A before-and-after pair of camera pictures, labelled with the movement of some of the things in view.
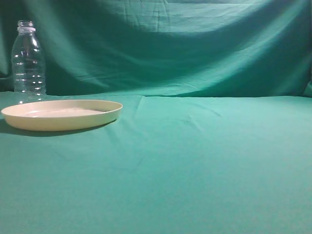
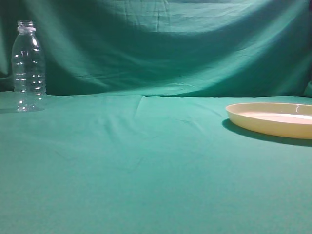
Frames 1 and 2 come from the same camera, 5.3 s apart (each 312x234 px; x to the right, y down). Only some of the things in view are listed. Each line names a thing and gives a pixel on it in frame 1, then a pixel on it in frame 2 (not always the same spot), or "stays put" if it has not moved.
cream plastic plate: x=61 y=115 -> x=290 y=120
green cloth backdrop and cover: x=215 y=135 stays put
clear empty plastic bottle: x=28 y=68 stays put
